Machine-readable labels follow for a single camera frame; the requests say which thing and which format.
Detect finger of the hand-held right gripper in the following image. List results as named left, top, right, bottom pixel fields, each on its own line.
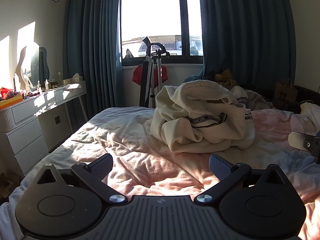
left=287, top=129, right=320, bottom=165

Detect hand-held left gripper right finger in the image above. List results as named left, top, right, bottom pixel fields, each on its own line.
left=194, top=154, right=288, bottom=204

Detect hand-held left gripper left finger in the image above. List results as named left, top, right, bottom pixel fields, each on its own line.
left=37, top=153, right=127, bottom=204

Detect cream sweatshirt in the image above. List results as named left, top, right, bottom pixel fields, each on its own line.
left=150, top=79, right=256, bottom=153

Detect pale yellow cloth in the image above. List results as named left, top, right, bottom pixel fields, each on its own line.
left=299, top=101, right=320, bottom=123

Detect pink white bed blanket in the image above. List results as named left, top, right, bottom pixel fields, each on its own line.
left=0, top=106, right=320, bottom=240

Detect dark sofa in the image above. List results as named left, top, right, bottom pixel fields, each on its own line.
left=246, top=84, right=320, bottom=113

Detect brown paper bag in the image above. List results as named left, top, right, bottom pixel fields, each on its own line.
left=274, top=78, right=298, bottom=103

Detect white printed cloth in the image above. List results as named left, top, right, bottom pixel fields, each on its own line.
left=229, top=85, right=274, bottom=111

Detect white drawer cabinet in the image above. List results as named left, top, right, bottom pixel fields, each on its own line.
left=0, top=115, right=50, bottom=178

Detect white vanity table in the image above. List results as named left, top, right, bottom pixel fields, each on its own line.
left=0, top=80, right=88, bottom=133

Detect mustard cloth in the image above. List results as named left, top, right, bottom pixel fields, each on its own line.
left=214, top=68, right=238, bottom=88

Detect red bag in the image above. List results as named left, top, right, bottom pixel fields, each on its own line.
left=132, top=64, right=168, bottom=85

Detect cardboard boxes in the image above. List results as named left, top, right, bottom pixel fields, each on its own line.
left=0, top=171, right=21, bottom=202

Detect garment steamer stand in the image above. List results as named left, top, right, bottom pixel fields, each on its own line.
left=139, top=36, right=170, bottom=108

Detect orange box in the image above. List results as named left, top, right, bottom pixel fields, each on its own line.
left=0, top=95, right=23, bottom=110

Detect wavy vanity mirror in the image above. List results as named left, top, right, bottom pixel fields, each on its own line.
left=16, top=42, right=50, bottom=87

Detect black framed window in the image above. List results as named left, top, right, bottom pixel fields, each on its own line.
left=119, top=0, right=204, bottom=67

